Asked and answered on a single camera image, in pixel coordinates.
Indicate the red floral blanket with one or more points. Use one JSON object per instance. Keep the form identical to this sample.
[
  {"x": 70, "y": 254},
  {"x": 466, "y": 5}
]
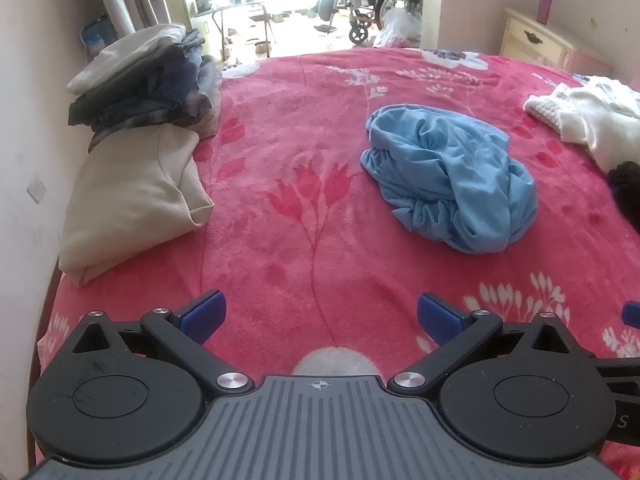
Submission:
[{"x": 310, "y": 185}]

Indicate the light grey folded garment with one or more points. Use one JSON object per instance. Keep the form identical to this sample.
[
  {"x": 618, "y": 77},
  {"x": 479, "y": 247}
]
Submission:
[{"x": 125, "y": 55}]

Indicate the folding table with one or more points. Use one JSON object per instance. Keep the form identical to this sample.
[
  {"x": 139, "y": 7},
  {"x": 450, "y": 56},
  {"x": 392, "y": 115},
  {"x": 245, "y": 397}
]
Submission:
[{"x": 235, "y": 7}]

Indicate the dark blue folded jeans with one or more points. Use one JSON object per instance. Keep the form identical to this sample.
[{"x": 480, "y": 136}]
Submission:
[{"x": 170, "y": 77}]

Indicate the light blue printed t-shirt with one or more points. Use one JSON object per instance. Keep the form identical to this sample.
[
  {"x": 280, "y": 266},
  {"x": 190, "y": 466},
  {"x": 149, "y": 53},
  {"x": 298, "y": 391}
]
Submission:
[{"x": 450, "y": 175}]

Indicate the cream nightstand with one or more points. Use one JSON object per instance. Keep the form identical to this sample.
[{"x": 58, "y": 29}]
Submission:
[{"x": 540, "y": 42}]

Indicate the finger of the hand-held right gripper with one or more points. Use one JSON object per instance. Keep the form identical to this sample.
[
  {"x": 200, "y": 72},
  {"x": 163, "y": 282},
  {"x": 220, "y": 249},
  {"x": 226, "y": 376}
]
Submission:
[{"x": 632, "y": 313}]

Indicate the white garment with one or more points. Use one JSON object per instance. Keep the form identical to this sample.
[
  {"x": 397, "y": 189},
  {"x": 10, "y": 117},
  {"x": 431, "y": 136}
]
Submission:
[{"x": 610, "y": 120}]

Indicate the clear plastic bag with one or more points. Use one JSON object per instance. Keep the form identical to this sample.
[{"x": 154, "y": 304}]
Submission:
[{"x": 400, "y": 27}]

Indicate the blue box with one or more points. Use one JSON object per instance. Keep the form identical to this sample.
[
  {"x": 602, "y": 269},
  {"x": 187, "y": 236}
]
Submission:
[{"x": 95, "y": 35}]

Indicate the black cloth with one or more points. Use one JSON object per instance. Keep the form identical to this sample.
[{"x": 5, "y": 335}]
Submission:
[{"x": 627, "y": 190}]

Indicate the beige folded sweatshirt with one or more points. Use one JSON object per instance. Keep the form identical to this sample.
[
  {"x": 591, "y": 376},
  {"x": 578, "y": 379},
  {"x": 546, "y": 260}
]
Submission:
[{"x": 130, "y": 200}]

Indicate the pink cup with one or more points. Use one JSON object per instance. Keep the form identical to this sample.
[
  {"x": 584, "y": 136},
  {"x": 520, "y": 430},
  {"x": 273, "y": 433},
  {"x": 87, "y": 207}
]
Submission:
[{"x": 544, "y": 9}]

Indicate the white knit cloth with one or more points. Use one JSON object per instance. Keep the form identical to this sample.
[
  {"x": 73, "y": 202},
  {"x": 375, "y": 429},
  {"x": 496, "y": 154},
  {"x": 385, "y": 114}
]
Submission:
[{"x": 547, "y": 107}]

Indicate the grey plaid folded shirt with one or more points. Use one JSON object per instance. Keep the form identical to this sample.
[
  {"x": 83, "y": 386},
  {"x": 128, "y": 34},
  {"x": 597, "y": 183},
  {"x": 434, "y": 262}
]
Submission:
[{"x": 150, "y": 115}]

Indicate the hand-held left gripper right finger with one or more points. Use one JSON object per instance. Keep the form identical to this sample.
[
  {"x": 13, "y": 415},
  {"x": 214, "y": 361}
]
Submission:
[{"x": 440, "y": 320}]

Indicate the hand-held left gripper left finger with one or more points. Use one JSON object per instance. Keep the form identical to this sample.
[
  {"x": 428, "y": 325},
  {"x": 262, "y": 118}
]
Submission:
[{"x": 202, "y": 317}]

